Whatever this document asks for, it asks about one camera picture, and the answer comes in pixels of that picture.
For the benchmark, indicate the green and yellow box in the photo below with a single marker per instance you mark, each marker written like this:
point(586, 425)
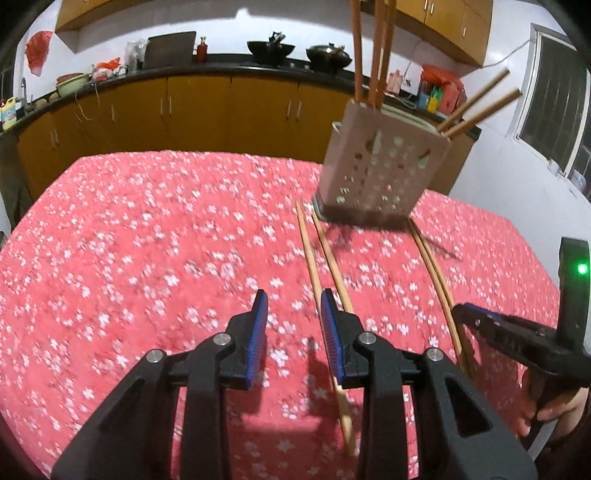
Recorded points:
point(434, 101)

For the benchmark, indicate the person's right hand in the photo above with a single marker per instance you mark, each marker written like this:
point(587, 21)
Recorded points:
point(572, 408)

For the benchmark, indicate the pink packet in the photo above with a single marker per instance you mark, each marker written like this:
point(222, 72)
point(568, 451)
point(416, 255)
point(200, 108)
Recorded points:
point(394, 82)

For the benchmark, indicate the green basin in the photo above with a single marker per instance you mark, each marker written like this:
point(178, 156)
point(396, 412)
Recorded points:
point(72, 84)

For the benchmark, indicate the large red plastic bag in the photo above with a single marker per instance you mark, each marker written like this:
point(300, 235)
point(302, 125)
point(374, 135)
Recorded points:
point(441, 76)

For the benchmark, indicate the yellow detergent bottle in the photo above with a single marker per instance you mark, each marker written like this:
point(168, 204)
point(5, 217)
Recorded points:
point(8, 113)

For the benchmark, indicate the clear plastic bag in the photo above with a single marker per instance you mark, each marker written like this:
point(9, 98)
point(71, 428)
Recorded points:
point(137, 54)

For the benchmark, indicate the crumpled red plastic bag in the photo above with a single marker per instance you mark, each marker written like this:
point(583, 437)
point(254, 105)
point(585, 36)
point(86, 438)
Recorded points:
point(107, 69)

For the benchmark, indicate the red floral tablecloth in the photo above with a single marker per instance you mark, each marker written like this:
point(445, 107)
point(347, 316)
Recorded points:
point(138, 254)

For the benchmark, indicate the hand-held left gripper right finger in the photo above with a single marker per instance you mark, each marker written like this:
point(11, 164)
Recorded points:
point(330, 332)

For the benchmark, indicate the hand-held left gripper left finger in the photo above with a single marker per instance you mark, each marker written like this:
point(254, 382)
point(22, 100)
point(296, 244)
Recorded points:
point(258, 337)

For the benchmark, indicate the wooden chopstick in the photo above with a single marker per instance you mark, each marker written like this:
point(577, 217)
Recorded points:
point(377, 55)
point(388, 46)
point(332, 263)
point(485, 113)
point(475, 99)
point(436, 290)
point(310, 251)
point(445, 300)
point(356, 50)

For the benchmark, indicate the wooden wall cabinet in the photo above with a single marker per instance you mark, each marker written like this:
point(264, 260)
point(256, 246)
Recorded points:
point(443, 23)
point(71, 14)

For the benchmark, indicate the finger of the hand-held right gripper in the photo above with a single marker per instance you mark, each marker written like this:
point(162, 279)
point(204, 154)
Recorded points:
point(489, 318)
point(531, 355)

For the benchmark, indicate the beige perforated chopstick holder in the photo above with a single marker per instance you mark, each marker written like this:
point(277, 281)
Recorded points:
point(378, 161)

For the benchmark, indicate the wooden base cabinets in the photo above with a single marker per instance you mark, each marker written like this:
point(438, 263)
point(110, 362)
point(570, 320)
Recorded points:
point(184, 115)

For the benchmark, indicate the dark cutting board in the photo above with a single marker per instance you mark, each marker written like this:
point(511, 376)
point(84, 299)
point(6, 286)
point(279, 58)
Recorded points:
point(169, 50)

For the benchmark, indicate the metal faucet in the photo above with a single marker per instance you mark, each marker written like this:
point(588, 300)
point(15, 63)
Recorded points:
point(24, 92)

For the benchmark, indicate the black wok with lid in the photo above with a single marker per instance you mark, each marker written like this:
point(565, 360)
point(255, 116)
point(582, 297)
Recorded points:
point(328, 56)

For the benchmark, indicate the black kitchen countertop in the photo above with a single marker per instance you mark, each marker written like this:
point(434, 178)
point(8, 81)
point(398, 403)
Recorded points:
point(221, 68)

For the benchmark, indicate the barred window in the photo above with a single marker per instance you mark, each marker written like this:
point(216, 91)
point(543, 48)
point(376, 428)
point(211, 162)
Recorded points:
point(558, 101)

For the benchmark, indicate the small red bottle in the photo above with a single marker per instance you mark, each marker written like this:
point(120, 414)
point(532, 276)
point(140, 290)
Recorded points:
point(201, 50)

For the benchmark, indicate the hanging red plastic bag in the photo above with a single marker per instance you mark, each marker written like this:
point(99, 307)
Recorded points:
point(39, 50)

